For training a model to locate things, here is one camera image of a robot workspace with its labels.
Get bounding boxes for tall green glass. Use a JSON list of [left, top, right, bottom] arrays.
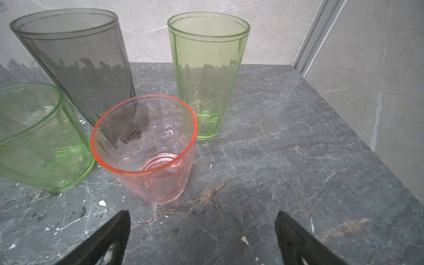
[[167, 12, 251, 140]]

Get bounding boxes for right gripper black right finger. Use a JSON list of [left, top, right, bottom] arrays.
[[274, 211, 346, 265]]

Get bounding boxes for tall grey glass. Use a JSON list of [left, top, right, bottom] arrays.
[[9, 8, 135, 125]]

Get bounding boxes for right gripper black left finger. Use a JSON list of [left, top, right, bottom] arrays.
[[57, 210, 131, 265]]

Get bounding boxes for short green glass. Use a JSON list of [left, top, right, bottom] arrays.
[[1, 83, 95, 191]]

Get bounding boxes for short pink glass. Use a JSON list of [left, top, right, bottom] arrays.
[[91, 95, 198, 204]]

